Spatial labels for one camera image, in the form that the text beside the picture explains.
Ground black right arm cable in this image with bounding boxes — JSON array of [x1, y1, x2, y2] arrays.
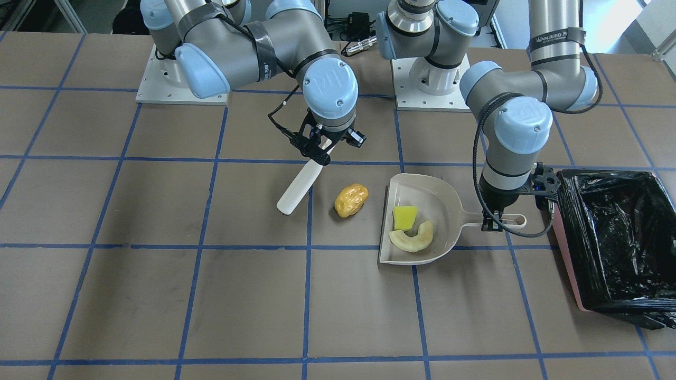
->
[[211, 11, 307, 140]]

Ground beige plastic dustpan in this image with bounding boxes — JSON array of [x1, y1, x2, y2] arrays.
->
[[378, 173, 528, 266]]

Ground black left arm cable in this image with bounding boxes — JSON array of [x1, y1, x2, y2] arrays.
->
[[472, 11, 604, 237]]

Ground black trash bag liner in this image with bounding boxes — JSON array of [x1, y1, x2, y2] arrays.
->
[[555, 170, 675, 330]]

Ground white hand brush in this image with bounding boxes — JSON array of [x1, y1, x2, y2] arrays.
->
[[277, 159, 324, 215]]

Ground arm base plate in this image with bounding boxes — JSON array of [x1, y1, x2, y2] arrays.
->
[[135, 46, 229, 106], [391, 56, 470, 112]]

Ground yellow green sponge piece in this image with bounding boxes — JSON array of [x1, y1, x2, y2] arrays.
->
[[392, 205, 418, 232]]

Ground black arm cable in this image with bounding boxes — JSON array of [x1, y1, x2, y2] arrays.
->
[[472, 11, 604, 237], [211, 11, 307, 140]]

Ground pink trash bin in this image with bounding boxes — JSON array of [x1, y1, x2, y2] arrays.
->
[[549, 211, 595, 313]]

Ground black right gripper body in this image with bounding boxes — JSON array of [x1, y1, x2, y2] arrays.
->
[[290, 111, 354, 166]]

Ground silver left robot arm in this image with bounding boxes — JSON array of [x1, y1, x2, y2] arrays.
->
[[375, 1, 602, 236]]

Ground yellow toy potato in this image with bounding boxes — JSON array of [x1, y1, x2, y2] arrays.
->
[[334, 183, 369, 218]]

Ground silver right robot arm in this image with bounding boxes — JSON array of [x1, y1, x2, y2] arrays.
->
[[139, 1, 365, 166]]

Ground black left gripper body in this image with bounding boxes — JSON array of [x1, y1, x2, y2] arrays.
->
[[478, 162, 561, 222]]

